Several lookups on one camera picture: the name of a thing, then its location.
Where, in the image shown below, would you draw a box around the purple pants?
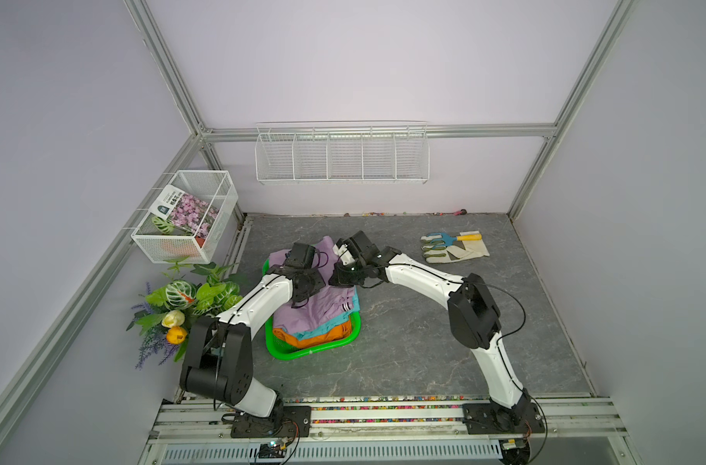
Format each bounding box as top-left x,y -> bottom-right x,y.
274,236 -> 356,335

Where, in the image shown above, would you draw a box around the orange pants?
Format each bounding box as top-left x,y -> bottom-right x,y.
273,322 -> 352,349

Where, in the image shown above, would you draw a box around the teal pants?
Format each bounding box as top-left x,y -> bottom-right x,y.
293,292 -> 360,340

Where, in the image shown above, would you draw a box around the green plastic basket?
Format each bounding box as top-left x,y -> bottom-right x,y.
263,260 -> 362,362

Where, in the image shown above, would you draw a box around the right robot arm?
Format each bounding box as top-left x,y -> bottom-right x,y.
329,246 -> 530,415

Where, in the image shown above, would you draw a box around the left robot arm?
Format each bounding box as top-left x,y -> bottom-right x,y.
180,267 -> 326,419

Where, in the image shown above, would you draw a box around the artificial flower plant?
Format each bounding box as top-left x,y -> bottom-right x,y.
127,258 -> 246,370

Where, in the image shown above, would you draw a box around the flower seed packet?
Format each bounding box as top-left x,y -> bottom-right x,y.
149,185 -> 219,239

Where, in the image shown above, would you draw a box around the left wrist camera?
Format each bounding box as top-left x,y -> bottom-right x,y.
283,242 -> 317,269

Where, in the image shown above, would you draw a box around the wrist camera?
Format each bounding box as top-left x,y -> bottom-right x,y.
283,242 -> 317,269
334,231 -> 379,265

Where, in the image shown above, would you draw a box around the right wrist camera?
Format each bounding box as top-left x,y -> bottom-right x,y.
334,231 -> 379,265

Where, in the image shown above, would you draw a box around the blue hand fork yellow handle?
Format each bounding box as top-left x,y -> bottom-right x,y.
421,232 -> 482,250

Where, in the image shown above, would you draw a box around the white wire wall shelf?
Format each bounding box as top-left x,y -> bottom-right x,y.
254,122 -> 430,184

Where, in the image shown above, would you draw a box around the white wire cube basket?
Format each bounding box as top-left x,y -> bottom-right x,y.
131,170 -> 238,265

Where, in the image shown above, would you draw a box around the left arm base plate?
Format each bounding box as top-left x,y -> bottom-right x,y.
230,406 -> 312,439

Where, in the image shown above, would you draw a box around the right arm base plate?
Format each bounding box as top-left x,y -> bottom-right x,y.
463,403 -> 547,436

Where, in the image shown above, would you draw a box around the aluminium mounting rail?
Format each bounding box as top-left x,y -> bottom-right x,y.
148,396 -> 628,445

